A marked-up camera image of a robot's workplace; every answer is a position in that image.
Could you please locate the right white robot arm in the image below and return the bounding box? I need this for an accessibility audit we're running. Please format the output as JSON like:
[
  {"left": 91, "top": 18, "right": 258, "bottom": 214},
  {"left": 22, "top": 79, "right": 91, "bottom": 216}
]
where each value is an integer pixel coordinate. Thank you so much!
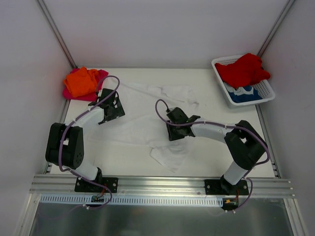
[{"left": 166, "top": 107, "right": 267, "bottom": 195}]

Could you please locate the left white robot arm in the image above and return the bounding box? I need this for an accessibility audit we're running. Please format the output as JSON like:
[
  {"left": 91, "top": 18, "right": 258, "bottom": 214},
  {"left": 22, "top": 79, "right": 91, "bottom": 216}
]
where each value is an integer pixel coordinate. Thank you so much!
[{"left": 45, "top": 88, "right": 125, "bottom": 192}]

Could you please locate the pink folded t shirt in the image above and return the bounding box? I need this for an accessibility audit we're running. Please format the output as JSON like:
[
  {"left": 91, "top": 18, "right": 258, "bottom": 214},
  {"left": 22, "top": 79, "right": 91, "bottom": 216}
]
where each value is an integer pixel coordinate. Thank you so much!
[{"left": 63, "top": 67, "right": 109, "bottom": 101}]

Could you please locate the orange folded t shirt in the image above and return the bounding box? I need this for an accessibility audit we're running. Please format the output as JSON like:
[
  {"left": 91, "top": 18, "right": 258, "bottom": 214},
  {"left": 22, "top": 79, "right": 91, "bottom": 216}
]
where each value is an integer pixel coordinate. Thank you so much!
[{"left": 63, "top": 67, "right": 99, "bottom": 98}]

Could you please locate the blue white t shirt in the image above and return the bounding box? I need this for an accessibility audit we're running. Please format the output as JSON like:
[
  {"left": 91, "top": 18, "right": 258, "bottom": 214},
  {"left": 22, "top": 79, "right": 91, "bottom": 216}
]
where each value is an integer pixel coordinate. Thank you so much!
[{"left": 223, "top": 83, "right": 262, "bottom": 103}]

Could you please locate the red crumpled t shirt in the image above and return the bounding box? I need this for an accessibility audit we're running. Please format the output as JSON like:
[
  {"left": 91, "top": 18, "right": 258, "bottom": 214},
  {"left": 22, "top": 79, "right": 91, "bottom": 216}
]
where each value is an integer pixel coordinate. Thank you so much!
[{"left": 215, "top": 53, "right": 271, "bottom": 89}]

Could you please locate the white plastic basket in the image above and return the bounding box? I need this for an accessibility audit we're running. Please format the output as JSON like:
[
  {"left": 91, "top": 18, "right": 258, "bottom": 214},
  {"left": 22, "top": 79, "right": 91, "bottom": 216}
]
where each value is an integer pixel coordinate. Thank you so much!
[{"left": 211, "top": 55, "right": 276, "bottom": 109}]

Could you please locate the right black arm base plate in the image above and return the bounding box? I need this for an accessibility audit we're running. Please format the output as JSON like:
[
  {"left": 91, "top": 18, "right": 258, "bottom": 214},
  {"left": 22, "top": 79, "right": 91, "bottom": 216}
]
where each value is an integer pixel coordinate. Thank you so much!
[{"left": 204, "top": 177, "right": 249, "bottom": 196}]

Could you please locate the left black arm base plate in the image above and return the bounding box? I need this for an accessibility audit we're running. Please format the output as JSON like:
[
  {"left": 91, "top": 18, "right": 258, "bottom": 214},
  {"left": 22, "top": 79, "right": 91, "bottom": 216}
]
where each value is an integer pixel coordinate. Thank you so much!
[{"left": 74, "top": 177, "right": 119, "bottom": 193}]

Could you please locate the aluminium front rail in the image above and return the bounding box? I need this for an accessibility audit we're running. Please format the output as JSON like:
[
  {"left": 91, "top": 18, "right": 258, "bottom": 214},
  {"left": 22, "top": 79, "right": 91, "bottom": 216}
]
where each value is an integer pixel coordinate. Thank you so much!
[{"left": 29, "top": 174, "right": 296, "bottom": 199}]

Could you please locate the white slotted cable duct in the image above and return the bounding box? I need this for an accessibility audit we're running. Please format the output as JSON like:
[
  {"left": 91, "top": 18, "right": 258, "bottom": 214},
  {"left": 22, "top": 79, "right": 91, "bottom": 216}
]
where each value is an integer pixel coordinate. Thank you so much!
[{"left": 40, "top": 194, "right": 223, "bottom": 207}]

